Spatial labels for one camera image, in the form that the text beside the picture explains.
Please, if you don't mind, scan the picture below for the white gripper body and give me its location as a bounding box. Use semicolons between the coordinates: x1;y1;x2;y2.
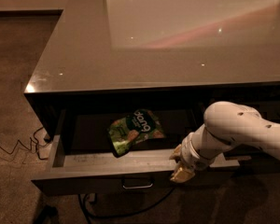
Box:
180;133;215;171

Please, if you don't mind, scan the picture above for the thin black zigzag wire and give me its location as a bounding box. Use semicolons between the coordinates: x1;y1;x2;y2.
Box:
0;126;54;161

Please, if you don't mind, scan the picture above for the white power strip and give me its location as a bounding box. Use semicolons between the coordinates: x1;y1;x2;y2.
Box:
88;193;96;203

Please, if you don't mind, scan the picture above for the dark cabinet with glossy top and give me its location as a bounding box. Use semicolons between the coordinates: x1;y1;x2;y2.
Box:
23;0;280;175

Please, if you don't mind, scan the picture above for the green snack bag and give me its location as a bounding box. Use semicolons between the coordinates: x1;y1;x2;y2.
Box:
107;109;165;157

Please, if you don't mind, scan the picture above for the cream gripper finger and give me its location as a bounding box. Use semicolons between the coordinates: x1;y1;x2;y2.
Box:
170;144;182;160
170;166;195;183

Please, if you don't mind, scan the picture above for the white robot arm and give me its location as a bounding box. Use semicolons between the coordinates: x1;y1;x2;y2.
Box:
170;102;280;183

